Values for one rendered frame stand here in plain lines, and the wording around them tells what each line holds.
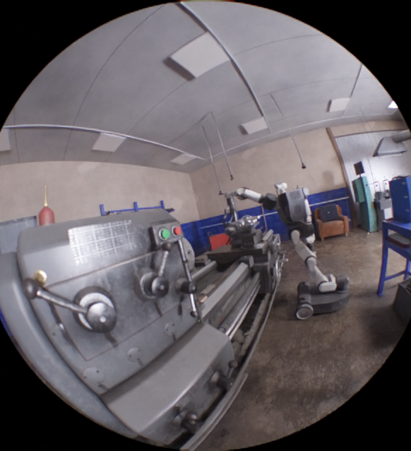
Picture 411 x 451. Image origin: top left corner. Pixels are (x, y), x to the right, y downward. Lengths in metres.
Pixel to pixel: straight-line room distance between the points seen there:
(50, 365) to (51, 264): 0.27
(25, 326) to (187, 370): 0.47
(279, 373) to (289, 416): 0.41
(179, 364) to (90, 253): 0.43
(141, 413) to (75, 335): 0.28
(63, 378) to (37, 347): 0.11
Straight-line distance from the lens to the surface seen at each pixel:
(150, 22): 2.20
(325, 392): 1.38
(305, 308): 1.73
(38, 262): 0.40
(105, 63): 2.42
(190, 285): 0.51
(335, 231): 4.70
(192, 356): 0.59
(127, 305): 0.44
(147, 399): 0.55
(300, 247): 1.65
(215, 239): 4.19
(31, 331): 0.45
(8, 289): 0.44
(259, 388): 1.37
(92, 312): 0.35
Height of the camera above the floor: 1.25
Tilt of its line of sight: 2 degrees down
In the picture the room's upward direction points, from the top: 13 degrees counter-clockwise
